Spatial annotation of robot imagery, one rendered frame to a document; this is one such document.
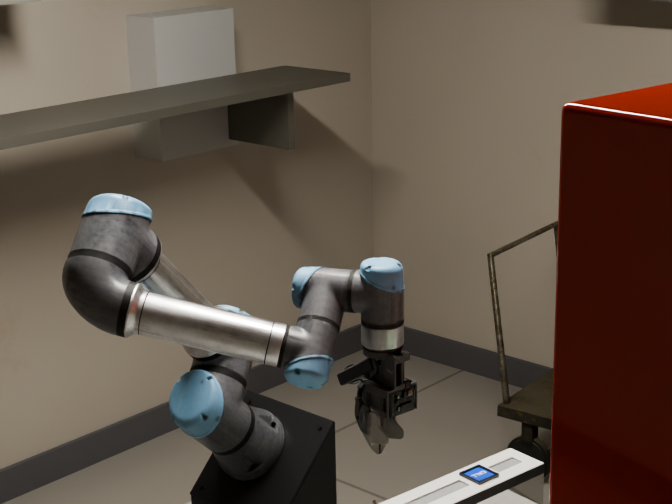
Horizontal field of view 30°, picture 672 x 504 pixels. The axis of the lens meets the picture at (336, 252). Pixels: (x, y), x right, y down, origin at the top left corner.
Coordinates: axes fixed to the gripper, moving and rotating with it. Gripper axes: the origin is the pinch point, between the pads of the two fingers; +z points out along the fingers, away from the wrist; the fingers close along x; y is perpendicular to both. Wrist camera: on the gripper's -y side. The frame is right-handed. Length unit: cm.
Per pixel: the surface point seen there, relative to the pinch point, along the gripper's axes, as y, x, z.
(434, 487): -1.5, 16.2, 14.6
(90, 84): -236, 75, -30
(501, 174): -188, 234, 20
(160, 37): -224, 97, -46
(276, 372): -246, 159, 104
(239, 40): -247, 147, -38
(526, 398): -123, 179, 83
